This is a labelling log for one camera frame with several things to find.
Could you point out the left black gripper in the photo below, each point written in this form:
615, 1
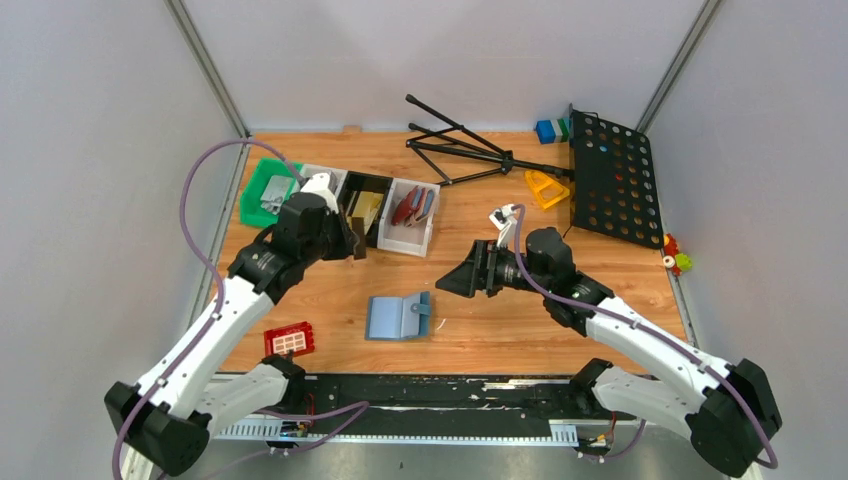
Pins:
348, 239

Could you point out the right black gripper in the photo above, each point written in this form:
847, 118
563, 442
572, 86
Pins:
476, 272

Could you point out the blue card holder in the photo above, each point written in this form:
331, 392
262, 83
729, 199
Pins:
424, 208
398, 318

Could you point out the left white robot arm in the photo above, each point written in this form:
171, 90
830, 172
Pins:
168, 415

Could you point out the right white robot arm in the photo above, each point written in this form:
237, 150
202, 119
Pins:
727, 411

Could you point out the gold cards stack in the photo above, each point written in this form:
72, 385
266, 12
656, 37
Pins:
367, 204

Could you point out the red card holder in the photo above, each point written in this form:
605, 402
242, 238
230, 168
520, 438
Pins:
406, 207

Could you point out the white bin with card holders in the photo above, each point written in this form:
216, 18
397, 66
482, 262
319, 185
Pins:
409, 237

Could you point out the white bin with black cards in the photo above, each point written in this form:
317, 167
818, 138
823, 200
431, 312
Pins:
307, 170

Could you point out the silver cards stack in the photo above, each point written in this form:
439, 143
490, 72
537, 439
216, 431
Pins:
276, 192

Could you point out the black plastic bin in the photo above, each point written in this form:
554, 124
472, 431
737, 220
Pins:
358, 181

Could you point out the green plastic bin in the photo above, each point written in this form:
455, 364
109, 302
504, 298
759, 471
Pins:
250, 212

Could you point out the red toy brick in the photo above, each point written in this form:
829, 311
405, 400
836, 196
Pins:
295, 339

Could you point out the yellow triangle toy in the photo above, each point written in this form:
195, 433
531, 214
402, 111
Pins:
547, 191

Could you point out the black folded tripod stand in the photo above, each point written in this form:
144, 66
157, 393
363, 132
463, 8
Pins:
457, 140

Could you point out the blue green toy blocks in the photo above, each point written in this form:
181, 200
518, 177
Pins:
553, 130

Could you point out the black perforated music desk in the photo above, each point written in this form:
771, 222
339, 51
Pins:
614, 188

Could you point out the colourful toy pile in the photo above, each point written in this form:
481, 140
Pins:
673, 258

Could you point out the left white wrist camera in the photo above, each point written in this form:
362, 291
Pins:
322, 184

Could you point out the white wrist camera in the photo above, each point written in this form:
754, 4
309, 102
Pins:
506, 220
322, 184

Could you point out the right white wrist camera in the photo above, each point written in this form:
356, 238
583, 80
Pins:
506, 220

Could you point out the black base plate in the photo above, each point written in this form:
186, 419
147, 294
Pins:
441, 406

